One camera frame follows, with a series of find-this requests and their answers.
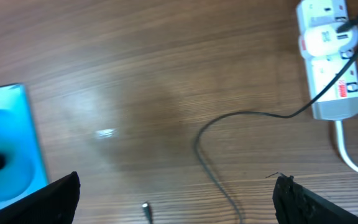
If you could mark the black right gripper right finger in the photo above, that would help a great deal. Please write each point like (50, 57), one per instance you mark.
(295, 204)

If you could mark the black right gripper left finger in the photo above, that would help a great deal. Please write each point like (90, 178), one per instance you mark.
(54, 204)

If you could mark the blue screen smartphone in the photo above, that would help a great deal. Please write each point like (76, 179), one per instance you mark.
(24, 171)

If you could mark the white usb charger adapter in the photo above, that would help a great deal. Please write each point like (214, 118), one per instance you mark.
(324, 40)

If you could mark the white power strip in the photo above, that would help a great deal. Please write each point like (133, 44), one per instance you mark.
(341, 100)

